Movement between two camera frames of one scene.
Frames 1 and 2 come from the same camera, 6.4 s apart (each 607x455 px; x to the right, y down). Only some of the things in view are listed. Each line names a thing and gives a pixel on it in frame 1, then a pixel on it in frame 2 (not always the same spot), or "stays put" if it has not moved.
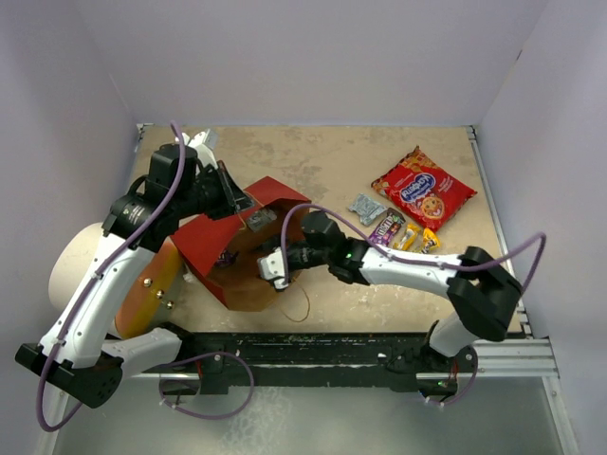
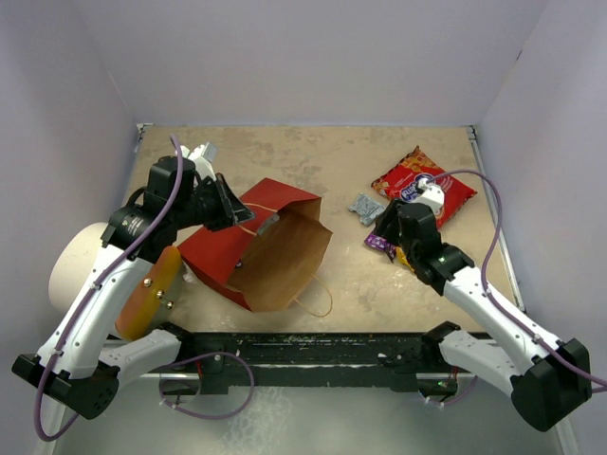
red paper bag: (224, 250) stays put
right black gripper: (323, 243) → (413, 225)
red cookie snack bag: (424, 188) stays put
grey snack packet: (367, 208) stays put
